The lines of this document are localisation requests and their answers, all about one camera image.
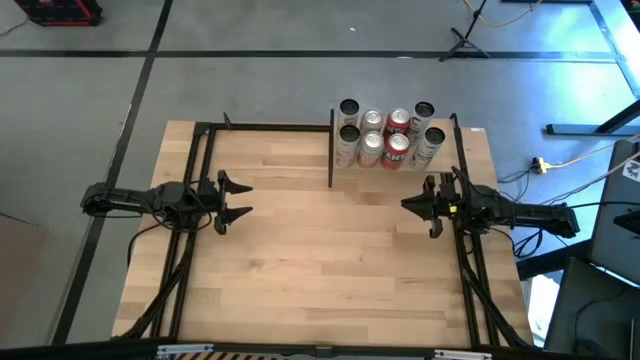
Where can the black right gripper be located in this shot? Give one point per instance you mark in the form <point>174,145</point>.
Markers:
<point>447,200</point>

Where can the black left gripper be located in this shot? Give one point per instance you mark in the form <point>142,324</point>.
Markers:
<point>207,200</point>

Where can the orange-red Fanta can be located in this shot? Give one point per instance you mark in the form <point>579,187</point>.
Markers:
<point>395,157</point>
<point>398,119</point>

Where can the tall white black-top can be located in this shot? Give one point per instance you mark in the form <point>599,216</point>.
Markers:
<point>345,155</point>
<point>424,110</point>
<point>434,136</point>
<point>348,106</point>

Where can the silver can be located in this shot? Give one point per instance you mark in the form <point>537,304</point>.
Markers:
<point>372,120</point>
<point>370,150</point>

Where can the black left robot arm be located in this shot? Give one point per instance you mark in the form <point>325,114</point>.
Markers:
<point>125,200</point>

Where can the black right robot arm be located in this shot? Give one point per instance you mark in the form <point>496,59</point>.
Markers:
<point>530,215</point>

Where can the black shelf side panel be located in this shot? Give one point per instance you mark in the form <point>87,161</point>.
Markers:
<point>331,170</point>

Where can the yellow power plug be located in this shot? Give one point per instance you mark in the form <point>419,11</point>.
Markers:
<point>539,164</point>

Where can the black desk beam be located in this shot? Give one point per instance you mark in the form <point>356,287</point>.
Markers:
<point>550,260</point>

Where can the black table base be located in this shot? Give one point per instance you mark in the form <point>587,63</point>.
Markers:
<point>575,129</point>

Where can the black tripod stand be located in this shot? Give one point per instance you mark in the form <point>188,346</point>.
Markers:
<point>465,41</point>

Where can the grey desk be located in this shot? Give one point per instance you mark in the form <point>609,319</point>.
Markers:
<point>615,240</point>

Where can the dark grey cart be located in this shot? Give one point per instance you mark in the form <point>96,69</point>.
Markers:
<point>590,310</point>

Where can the black front crossbar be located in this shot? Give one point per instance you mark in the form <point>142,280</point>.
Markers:
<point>100,352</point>

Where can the brown cardboard sheet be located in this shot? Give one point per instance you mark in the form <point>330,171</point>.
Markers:
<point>20,280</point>

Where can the black and red crate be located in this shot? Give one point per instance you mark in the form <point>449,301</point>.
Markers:
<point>55,12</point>

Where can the black aluminium table frame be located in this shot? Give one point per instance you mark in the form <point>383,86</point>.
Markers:
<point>270,127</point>

